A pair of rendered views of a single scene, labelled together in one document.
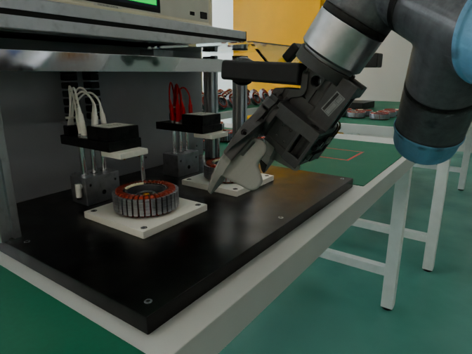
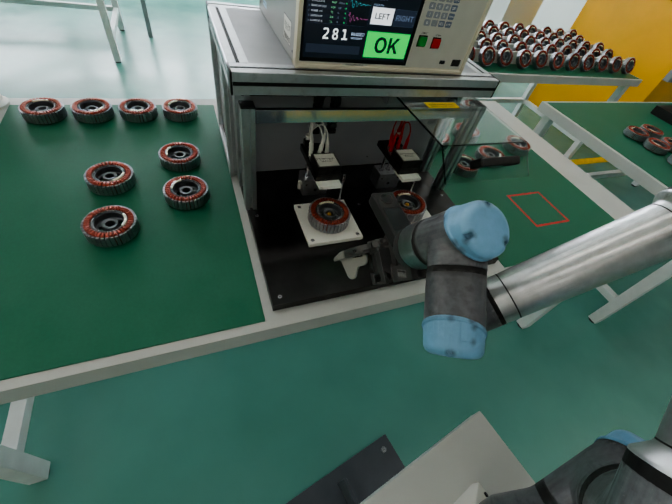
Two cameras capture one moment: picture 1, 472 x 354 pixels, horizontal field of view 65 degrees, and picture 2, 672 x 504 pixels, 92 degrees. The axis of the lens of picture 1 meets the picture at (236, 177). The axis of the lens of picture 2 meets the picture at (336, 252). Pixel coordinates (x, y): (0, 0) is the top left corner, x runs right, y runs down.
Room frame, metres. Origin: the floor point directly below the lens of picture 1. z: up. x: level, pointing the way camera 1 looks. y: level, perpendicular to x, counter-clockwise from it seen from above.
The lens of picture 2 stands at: (0.04, -0.15, 1.39)
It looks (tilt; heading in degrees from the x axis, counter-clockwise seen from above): 48 degrees down; 24
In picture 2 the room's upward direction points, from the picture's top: 15 degrees clockwise
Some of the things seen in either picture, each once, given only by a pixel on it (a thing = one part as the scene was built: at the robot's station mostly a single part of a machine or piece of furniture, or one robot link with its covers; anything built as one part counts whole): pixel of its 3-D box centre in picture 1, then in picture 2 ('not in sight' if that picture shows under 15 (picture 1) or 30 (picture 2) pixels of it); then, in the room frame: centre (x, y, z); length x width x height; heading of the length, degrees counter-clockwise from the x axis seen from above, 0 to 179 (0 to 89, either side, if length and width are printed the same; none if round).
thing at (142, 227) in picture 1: (147, 211); (327, 221); (0.62, 0.16, 0.78); 0.15 x 0.15 x 0.01; 55
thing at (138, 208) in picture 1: (146, 197); (329, 214); (0.62, 0.16, 0.80); 0.11 x 0.11 x 0.04
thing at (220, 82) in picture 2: not in sight; (225, 101); (0.68, 0.60, 0.91); 0.28 x 0.03 x 0.32; 55
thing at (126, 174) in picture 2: not in sight; (110, 178); (0.34, 0.68, 0.77); 0.11 x 0.11 x 0.04
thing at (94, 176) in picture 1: (95, 185); (313, 182); (0.70, 0.27, 0.80); 0.08 x 0.05 x 0.06; 145
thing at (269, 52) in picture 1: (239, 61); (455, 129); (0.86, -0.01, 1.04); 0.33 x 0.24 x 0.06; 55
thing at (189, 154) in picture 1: (181, 161); (385, 176); (0.90, 0.13, 0.80); 0.08 x 0.05 x 0.06; 145
